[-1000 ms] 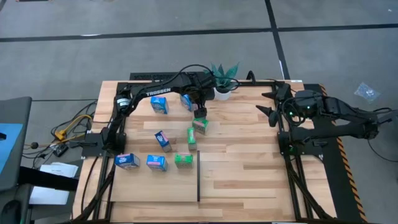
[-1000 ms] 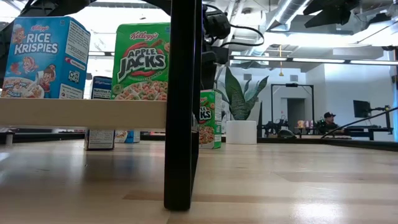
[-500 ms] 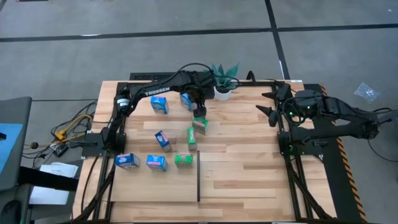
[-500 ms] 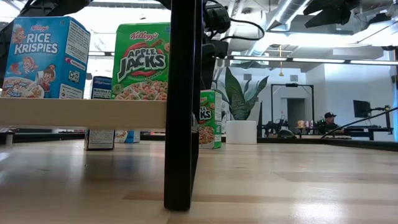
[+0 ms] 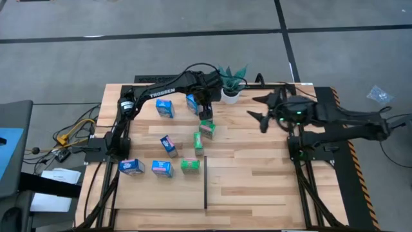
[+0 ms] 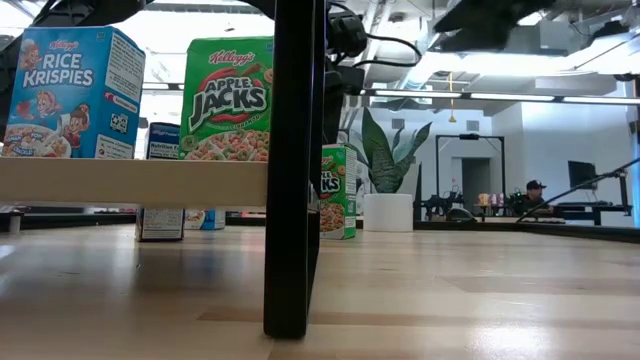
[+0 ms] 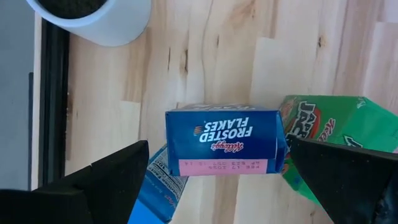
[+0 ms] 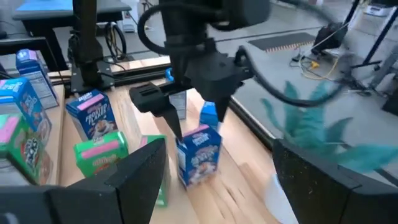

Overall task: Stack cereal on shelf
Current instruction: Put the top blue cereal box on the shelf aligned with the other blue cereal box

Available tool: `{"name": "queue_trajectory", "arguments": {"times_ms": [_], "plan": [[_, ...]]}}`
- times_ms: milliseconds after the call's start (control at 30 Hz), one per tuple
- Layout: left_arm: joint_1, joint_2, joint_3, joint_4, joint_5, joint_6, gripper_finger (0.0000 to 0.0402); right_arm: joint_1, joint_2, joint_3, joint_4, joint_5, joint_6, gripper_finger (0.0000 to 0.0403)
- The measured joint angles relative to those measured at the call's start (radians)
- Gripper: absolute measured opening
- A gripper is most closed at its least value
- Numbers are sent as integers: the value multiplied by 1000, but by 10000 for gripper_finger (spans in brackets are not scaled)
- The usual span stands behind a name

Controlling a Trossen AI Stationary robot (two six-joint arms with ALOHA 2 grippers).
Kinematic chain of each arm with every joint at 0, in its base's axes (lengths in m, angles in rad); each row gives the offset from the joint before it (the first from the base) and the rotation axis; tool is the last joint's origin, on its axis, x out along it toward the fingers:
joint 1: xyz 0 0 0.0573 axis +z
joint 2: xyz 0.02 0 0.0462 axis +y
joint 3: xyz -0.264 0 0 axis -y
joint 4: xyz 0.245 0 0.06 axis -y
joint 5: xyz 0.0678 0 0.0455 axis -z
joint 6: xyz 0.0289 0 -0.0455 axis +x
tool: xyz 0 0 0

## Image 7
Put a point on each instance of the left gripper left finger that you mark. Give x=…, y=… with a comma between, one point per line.
x=77, y=199

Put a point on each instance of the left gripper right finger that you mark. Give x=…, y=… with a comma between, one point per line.
x=351, y=183

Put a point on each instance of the Apple Jacks cereal box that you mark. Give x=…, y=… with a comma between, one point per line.
x=342, y=118

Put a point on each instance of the Rice Krispies cereal box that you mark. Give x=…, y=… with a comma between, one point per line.
x=161, y=186

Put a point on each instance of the Frosted Flakes cereal box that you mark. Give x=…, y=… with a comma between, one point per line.
x=224, y=137

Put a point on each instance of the white plant pot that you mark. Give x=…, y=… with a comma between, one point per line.
x=118, y=25

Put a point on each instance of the black table frame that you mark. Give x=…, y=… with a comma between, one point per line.
x=54, y=109

